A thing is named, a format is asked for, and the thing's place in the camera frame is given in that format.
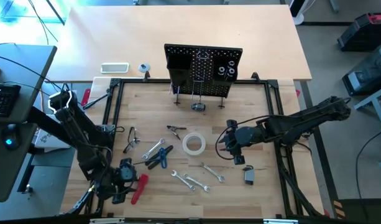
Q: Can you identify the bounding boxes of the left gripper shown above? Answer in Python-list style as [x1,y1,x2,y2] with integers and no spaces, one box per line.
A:
[111,157,139,205]

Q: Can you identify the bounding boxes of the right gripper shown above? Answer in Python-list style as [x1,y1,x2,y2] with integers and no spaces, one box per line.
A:
[219,119,257,166]

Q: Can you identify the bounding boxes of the red plastic handled tool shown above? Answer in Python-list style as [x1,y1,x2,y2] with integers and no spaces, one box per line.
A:
[131,173,149,206]

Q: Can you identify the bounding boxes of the white tape roll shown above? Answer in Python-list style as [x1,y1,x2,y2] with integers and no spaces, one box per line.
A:
[182,132,206,156]

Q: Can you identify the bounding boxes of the grey round tape measure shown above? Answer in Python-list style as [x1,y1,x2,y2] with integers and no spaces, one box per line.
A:
[191,101,206,113]

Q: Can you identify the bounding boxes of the black perforated peg board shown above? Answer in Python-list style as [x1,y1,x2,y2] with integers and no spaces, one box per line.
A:
[164,43,243,110]

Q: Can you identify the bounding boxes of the thin black metal rod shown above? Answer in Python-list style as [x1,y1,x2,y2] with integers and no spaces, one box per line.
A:
[130,159,154,167]

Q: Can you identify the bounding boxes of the clear safety glasses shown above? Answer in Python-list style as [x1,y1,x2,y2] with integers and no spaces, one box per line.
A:
[122,126,141,154]

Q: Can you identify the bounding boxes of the grey hex key set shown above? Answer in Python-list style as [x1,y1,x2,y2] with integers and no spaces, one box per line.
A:
[242,165,256,186]

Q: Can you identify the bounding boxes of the long double prong hook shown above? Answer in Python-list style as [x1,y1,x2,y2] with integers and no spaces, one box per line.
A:
[191,76,206,101]

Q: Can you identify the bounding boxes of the white cardboard box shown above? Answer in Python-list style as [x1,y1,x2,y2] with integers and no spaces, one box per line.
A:
[34,114,71,149]

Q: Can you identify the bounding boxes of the black diagonal strut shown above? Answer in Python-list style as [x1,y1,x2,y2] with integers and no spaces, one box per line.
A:
[27,105,70,147]

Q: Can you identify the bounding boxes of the white rectangular tray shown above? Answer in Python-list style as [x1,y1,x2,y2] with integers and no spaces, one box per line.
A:
[100,62,130,74]

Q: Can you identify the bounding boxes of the dark grey desk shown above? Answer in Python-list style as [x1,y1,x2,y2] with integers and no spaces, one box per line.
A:
[0,43,58,203]

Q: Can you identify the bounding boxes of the black computer mouse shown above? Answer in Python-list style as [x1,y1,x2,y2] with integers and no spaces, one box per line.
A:
[1,123,21,151]

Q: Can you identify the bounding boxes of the light wooden desk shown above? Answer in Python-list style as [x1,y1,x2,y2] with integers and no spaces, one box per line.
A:
[47,4,313,82]

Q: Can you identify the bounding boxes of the black computer keyboard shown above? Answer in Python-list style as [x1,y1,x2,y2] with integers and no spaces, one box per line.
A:
[0,82,22,118]

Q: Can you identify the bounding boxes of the black open crate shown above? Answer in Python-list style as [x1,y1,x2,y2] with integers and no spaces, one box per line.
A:
[341,43,381,97]

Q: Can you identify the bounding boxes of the black case with red lid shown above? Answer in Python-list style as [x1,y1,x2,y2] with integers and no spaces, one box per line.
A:
[336,11,381,53]

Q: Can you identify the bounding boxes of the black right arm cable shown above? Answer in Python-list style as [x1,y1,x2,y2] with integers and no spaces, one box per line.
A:
[214,114,273,161]

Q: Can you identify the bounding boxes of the blue handled hand tool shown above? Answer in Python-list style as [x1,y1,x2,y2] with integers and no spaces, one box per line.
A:
[157,147,168,170]

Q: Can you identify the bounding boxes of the black handled hand tool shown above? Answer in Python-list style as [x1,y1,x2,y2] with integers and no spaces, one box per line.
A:
[144,144,175,171]

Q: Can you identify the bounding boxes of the silver metal bracket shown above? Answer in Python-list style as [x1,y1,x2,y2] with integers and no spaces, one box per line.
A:
[263,218,300,224]
[90,217,126,224]

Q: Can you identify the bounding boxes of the black lever handle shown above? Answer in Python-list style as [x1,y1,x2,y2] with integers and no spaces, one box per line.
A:
[83,91,112,110]

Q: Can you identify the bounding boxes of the black aluminium table frame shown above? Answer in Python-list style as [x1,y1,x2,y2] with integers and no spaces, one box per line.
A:
[60,77,326,218]

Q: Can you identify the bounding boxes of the black floor cable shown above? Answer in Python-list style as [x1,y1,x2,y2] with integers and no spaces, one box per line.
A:
[354,126,381,224]

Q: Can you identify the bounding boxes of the white round pedestal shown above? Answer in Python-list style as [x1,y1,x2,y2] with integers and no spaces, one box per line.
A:
[288,0,312,26]

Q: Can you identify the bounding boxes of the metal table frame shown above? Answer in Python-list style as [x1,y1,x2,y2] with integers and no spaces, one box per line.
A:
[354,91,381,170]

